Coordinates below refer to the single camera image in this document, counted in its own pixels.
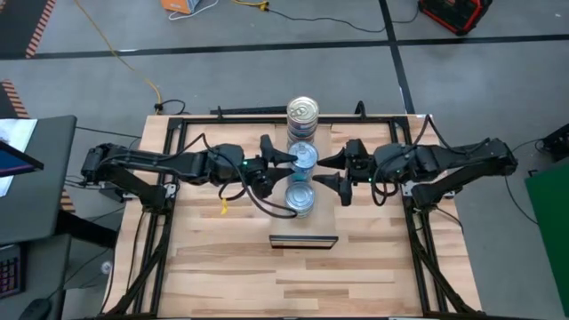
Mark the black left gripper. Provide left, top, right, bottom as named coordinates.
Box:
left=242, top=134, right=299, bottom=199

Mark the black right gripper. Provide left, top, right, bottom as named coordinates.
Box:
left=312, top=138, right=377, bottom=206

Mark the long black bar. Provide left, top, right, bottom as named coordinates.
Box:
left=209, top=103, right=321, bottom=116

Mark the orange box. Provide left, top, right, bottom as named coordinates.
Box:
left=160, top=0, right=204, bottom=15

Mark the red toolbox on floor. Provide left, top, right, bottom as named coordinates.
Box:
left=417, top=0, right=493, bottom=37

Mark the green panel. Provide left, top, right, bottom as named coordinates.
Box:
left=524, top=156, right=569, bottom=320

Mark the black box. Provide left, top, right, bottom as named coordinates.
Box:
left=539, top=123, right=569, bottom=163

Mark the grey desk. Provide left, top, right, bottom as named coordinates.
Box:
left=0, top=233, right=73, bottom=320
left=0, top=114, right=79, bottom=246

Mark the white paper sheet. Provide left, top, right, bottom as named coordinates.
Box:
left=0, top=117, right=39, bottom=197

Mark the dark monitor blue screen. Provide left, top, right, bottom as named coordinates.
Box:
left=0, top=139, right=45, bottom=180

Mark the black mat orange striped edge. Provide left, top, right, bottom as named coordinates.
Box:
left=0, top=78, right=31, bottom=120
left=0, top=0, right=58, bottom=60

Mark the black computer mouse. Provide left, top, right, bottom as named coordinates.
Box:
left=15, top=296, right=51, bottom=320

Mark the black keyboard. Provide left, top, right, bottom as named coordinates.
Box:
left=0, top=243, right=24, bottom=300

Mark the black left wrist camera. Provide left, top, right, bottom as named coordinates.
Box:
left=211, top=142, right=245, bottom=169

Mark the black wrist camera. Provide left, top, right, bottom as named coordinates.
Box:
left=211, top=142, right=245, bottom=169
left=374, top=142, right=417, bottom=172

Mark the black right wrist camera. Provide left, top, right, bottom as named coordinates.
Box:
left=374, top=142, right=417, bottom=172

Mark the black left wrist camera cable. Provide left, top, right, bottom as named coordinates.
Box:
left=175, top=132, right=299, bottom=220

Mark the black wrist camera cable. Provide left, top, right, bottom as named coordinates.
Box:
left=370, top=114, right=472, bottom=207
left=175, top=132, right=299, bottom=220

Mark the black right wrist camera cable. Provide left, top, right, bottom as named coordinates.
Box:
left=370, top=114, right=472, bottom=207

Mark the black looped cable plug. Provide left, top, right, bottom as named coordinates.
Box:
left=152, top=98, right=188, bottom=116

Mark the long thin black cable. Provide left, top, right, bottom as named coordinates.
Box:
left=265, top=5, right=421, bottom=35

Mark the yellow cable with plug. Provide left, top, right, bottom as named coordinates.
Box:
left=230, top=0, right=271, bottom=12

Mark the white cable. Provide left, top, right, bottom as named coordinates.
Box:
left=167, top=0, right=220, bottom=21

